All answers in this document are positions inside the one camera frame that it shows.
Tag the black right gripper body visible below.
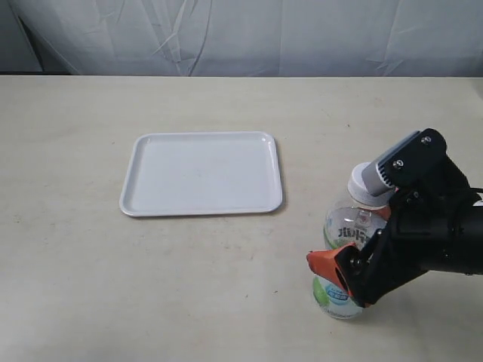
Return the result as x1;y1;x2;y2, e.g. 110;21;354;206
386;128;482;275

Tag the clear bottle green white label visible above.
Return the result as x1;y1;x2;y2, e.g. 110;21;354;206
312;162;393;320

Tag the white rectangular plastic tray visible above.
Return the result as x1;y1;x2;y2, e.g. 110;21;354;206
118;131;283;218

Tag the white backdrop curtain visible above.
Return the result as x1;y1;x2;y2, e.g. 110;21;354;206
1;1;482;77

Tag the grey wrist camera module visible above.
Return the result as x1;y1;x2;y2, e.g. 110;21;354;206
361;130;420;197

